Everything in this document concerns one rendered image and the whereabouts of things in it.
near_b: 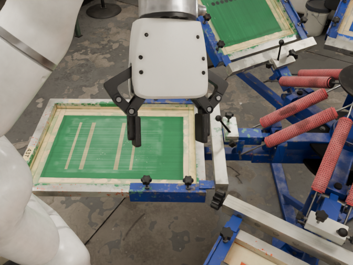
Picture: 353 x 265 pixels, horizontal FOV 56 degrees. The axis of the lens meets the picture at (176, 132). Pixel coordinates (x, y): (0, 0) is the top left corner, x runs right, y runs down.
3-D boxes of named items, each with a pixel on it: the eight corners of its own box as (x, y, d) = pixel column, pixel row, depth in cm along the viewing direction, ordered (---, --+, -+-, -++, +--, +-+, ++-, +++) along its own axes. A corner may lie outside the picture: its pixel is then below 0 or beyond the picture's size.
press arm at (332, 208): (326, 248, 114) (331, 241, 110) (309, 240, 116) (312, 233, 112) (337, 211, 124) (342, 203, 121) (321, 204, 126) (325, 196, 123)
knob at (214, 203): (222, 217, 124) (225, 206, 119) (209, 210, 126) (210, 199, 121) (231, 203, 128) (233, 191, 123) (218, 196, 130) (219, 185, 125)
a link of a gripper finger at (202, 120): (214, 93, 48) (215, 139, 49) (194, 94, 47) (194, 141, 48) (224, 93, 45) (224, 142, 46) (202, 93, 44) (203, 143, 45)
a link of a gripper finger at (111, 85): (159, 58, 44) (163, 100, 45) (100, 60, 42) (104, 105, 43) (162, 57, 43) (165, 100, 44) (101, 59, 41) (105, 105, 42)
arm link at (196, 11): (194, 7, 48) (194, 27, 49) (133, 2, 46) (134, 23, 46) (215, -9, 41) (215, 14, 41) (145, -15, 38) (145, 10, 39)
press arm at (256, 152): (80, 161, 158) (78, 152, 154) (83, 151, 163) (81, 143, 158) (342, 164, 157) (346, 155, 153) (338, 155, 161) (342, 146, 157)
